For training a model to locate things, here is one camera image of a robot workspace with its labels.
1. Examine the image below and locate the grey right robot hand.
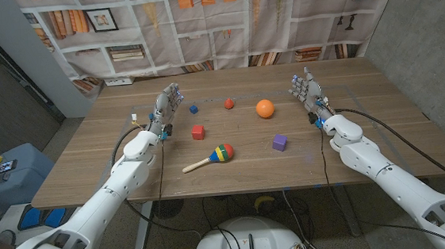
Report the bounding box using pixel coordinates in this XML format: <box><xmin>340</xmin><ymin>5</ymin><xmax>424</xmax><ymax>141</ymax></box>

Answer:
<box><xmin>286</xmin><ymin>64</ymin><xmax>337</xmax><ymax>125</ymax></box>

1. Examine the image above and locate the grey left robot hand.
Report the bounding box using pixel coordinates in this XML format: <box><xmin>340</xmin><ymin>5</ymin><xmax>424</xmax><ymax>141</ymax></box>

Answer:
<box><xmin>143</xmin><ymin>82</ymin><xmax>187</xmax><ymax>137</ymax></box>

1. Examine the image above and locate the red magnetic cube block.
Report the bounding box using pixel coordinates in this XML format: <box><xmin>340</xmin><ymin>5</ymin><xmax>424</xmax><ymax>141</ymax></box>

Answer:
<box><xmin>190</xmin><ymin>124</ymin><xmax>206</xmax><ymax>141</ymax></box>

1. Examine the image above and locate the purple magnetic cube block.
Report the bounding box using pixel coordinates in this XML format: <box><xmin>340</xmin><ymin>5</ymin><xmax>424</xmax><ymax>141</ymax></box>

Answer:
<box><xmin>271</xmin><ymin>133</ymin><xmax>289</xmax><ymax>153</ymax></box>

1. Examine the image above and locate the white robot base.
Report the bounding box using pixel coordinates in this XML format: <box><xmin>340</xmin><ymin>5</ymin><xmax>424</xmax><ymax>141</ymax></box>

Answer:
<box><xmin>190</xmin><ymin>212</ymin><xmax>308</xmax><ymax>249</ymax></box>

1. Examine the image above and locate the orange ball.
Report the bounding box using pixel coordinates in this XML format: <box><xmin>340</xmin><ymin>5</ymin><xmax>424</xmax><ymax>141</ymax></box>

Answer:
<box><xmin>255</xmin><ymin>98</ymin><xmax>276</xmax><ymax>120</ymax></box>

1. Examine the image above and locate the striped wooden maraca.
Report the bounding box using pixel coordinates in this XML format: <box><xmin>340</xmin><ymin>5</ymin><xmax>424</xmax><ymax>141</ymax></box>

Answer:
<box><xmin>180</xmin><ymin>143</ymin><xmax>236</xmax><ymax>174</ymax></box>

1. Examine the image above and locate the yellow banana toy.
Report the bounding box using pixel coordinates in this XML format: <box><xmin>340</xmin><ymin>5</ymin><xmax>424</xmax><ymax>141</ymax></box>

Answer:
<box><xmin>253</xmin><ymin>194</ymin><xmax>277</xmax><ymax>213</ymax></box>

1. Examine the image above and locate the white power strip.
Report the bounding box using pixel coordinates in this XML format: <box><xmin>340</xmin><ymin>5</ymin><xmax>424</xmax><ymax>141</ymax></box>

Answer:
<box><xmin>104</xmin><ymin>76</ymin><xmax>136</xmax><ymax>87</ymax></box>

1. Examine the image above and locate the printed bookshelf backdrop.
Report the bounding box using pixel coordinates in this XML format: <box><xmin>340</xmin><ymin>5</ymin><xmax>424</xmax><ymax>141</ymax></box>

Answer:
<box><xmin>15</xmin><ymin>0</ymin><xmax>409</xmax><ymax>90</ymax></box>

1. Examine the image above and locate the black floor fan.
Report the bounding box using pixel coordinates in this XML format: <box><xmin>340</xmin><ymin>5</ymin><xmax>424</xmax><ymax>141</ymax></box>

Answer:
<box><xmin>152</xmin><ymin>197</ymin><xmax>186</xmax><ymax>220</ymax></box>

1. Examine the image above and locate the white table leg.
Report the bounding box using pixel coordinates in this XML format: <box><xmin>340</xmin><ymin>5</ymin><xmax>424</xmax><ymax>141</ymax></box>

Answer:
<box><xmin>131</xmin><ymin>200</ymin><xmax>157</xmax><ymax>249</ymax></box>

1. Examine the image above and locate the grey table leg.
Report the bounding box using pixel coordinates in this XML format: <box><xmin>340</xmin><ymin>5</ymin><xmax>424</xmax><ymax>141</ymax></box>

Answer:
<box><xmin>332</xmin><ymin>183</ymin><xmax>363</xmax><ymax>239</ymax></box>

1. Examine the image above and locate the blue-grey ottoman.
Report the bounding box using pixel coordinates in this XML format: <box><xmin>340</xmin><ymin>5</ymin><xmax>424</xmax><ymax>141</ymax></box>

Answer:
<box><xmin>0</xmin><ymin>140</ymin><xmax>59</xmax><ymax>211</ymax></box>

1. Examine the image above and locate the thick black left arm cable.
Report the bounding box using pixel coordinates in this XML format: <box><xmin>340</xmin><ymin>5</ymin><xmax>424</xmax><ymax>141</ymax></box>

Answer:
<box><xmin>107</xmin><ymin>123</ymin><xmax>151</xmax><ymax>167</ymax></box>

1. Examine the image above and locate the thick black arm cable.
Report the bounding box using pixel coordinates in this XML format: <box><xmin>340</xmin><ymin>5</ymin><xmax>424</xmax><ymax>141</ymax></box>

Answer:
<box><xmin>333</xmin><ymin>99</ymin><xmax>445</xmax><ymax>207</ymax></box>
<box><xmin>107</xmin><ymin>123</ymin><xmax>151</xmax><ymax>167</ymax></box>

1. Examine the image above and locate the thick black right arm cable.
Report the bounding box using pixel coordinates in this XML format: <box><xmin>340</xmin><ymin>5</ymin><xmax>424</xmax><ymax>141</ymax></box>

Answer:
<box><xmin>333</xmin><ymin>99</ymin><xmax>445</xmax><ymax>207</ymax></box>

